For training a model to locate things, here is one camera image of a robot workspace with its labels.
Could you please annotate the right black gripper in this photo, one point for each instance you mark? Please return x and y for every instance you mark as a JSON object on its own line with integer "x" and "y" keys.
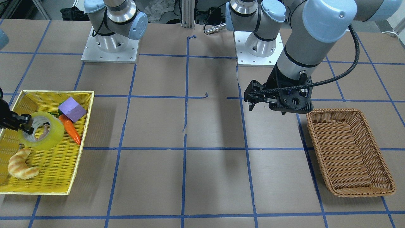
{"x": 7, "y": 117}

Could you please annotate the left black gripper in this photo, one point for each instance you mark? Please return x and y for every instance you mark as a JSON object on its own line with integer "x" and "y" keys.
{"x": 271, "y": 83}

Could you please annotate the yellow tape roll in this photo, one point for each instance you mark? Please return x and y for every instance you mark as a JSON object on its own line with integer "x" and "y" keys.
{"x": 48, "y": 131}

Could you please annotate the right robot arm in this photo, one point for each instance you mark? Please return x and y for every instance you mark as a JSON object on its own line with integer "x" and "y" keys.
{"x": 109, "y": 18}

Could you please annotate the toy croissant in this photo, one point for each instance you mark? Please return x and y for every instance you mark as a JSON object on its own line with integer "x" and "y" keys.
{"x": 18, "y": 168}

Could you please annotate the toy carrot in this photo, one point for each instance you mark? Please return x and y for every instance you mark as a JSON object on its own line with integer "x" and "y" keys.
{"x": 70, "y": 128}

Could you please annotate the purple foam cube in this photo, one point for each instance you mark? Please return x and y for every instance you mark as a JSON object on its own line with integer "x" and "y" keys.
{"x": 72, "y": 109}

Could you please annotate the brown wicker basket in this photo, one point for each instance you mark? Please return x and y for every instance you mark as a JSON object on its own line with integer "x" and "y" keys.
{"x": 349, "y": 158}

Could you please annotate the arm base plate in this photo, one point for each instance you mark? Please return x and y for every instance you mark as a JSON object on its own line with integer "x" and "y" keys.
{"x": 252, "y": 52}
{"x": 110, "y": 49}

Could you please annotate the aluminium frame post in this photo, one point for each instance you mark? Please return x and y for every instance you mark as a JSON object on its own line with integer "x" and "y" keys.
{"x": 188, "y": 14}

